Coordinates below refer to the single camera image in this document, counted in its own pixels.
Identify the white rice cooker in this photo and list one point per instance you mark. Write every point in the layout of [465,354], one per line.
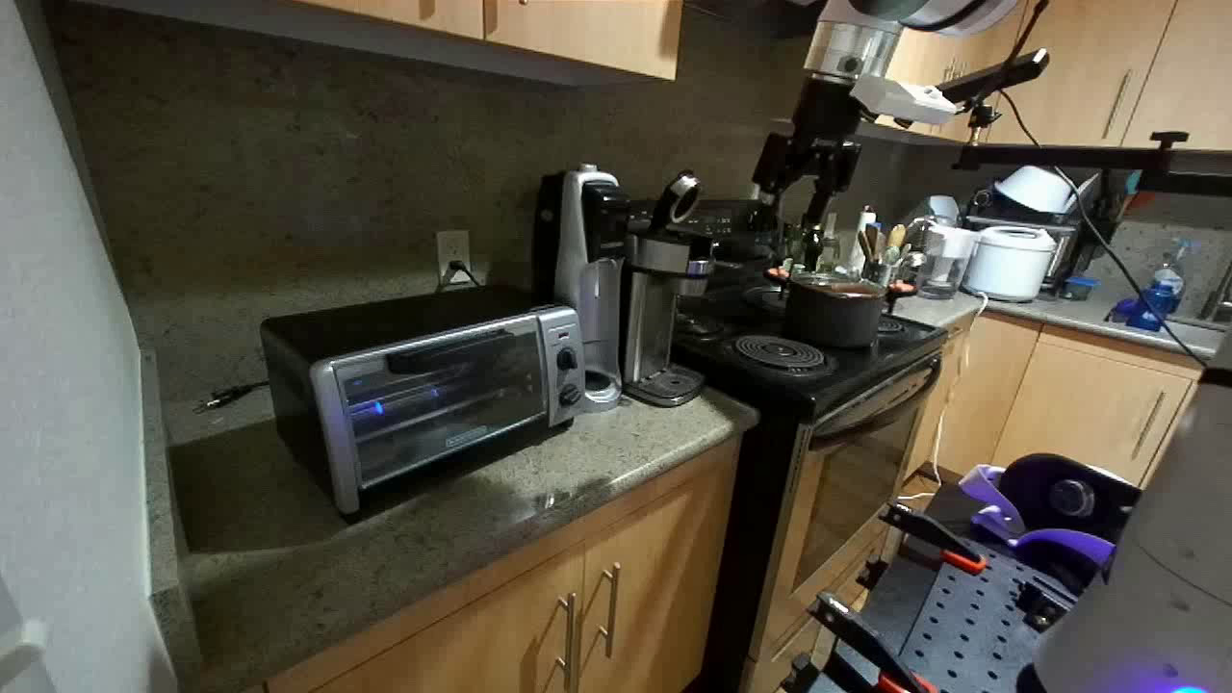
[1010,263]

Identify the blue object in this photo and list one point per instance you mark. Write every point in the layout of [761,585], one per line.
[1138,311]

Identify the dark dish rack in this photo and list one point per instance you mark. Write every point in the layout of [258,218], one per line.
[1105,197]

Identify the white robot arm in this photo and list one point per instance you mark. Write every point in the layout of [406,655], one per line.
[853,43]

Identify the large coil burner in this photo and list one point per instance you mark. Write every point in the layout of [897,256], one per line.
[774,354]

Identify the wooden corner cabinet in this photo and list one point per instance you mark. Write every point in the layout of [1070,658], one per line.
[1079,396]
[1104,64]

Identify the white bowl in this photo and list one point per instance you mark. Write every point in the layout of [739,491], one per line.
[1034,188]

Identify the wooden lower corner cabinet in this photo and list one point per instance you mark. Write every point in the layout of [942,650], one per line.
[1079,396]

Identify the dark cooking pot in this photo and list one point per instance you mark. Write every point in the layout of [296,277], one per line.
[833,311]

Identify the clear water bottle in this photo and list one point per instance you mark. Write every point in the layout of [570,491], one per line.
[1163,288]

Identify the black bar camera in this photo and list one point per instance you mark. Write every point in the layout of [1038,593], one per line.
[996,77]

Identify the silver black toaster oven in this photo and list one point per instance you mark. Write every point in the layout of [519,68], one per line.
[436,396]

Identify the kitchen utensil holder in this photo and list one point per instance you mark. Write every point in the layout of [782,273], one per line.
[873,242]

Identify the black silver drink appliance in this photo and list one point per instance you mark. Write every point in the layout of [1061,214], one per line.
[584,256]

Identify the black electric stove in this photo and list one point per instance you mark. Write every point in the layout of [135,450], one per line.
[833,473]

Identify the white wall outlet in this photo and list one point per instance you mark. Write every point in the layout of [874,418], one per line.
[450,250]

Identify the black perforated plate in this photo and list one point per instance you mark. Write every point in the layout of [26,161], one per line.
[963,630]

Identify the purple black device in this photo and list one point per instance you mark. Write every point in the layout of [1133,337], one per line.
[1052,507]

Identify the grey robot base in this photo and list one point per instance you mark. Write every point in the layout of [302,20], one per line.
[1167,564]

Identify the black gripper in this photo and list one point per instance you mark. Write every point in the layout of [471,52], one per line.
[810,139]

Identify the wooden upper corner cabinet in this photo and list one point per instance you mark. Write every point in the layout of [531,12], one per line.
[1104,64]

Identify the black clamp orange tip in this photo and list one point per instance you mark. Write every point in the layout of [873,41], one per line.
[929,532]
[860,635]

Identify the stainless steel coffeemaker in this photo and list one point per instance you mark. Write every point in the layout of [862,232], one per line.
[655,322]

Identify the clear plastic jug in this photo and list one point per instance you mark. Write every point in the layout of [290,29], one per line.
[947,256]

